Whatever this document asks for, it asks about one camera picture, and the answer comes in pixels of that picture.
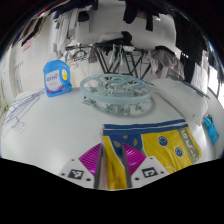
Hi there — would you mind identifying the row of hanging clothes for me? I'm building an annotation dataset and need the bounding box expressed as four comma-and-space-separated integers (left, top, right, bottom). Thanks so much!
13, 0, 221, 84

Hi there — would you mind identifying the grey garment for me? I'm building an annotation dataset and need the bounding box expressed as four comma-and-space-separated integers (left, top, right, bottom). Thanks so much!
148, 46, 186, 81

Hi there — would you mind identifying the blue detergent bottle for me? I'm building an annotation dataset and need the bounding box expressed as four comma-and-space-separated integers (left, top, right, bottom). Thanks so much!
42, 59, 73, 98

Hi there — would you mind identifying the yellow and blue patterned towel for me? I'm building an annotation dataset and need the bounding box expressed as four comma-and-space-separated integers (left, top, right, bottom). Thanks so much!
100, 119, 203, 191

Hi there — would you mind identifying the teal plastic cup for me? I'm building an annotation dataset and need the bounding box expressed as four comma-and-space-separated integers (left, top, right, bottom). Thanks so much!
202, 114, 214, 130

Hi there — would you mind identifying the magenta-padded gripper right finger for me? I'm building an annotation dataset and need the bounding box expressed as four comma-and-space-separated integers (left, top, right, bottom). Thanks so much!
120, 143, 170, 189

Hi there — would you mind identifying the black folding drying rack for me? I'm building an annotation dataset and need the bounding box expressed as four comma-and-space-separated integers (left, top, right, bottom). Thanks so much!
90, 41, 151, 81

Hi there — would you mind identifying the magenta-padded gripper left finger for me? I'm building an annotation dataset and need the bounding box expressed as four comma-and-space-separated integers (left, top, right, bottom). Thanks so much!
58, 143, 106, 190

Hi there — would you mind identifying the white pillow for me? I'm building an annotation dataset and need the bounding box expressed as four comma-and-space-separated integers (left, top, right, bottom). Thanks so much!
149, 78, 209, 126

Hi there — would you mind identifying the pale green round clip hanger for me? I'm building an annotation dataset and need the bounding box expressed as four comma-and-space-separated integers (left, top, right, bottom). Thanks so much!
79, 73, 157, 117

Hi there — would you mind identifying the bundle of thin wire hangers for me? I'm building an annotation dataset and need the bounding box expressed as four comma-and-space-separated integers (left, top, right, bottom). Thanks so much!
1, 88, 46, 138

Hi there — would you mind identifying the bundle of black clothes hangers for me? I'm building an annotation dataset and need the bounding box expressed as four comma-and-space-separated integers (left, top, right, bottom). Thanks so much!
64, 48, 89, 65

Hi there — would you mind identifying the teal clothes hanger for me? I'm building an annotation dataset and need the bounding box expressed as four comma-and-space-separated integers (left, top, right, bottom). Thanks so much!
168, 74, 211, 100

